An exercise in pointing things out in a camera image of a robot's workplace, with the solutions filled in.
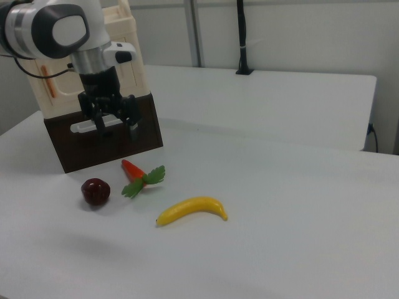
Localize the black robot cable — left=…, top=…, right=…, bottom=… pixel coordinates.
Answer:
left=0, top=53, right=76, bottom=80

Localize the cream cabinet door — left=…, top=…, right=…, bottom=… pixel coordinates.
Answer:
left=33, top=37, right=142, bottom=105

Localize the yellow toy banana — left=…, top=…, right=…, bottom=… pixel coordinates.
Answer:
left=155, top=196, right=229, bottom=227

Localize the copper door handle strip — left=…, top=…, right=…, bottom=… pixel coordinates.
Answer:
left=41, top=65, right=57, bottom=99

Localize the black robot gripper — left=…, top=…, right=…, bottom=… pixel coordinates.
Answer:
left=77, top=66, right=143, bottom=141

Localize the orange toy carrot with leaves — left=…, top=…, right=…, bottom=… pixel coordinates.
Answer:
left=120, top=159, right=166, bottom=199

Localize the cream cabinet carry handle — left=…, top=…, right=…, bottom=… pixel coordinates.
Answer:
left=116, top=0, right=132, bottom=17

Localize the dark brown cabinet base drawer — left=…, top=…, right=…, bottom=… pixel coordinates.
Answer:
left=42, top=92, right=165, bottom=174

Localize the black power cable with plug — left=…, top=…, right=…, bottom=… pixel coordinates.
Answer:
left=367, top=122, right=380, bottom=154

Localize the white drawer handle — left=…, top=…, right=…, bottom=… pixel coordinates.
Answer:
left=70, top=115, right=121, bottom=134

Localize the cream toy cabinet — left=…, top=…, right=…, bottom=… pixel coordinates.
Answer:
left=27, top=0, right=153, bottom=120

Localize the dark red toy pepper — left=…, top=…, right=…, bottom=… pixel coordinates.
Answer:
left=81, top=178, right=112, bottom=207

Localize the black camera pole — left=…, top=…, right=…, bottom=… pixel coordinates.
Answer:
left=234, top=0, right=255, bottom=76

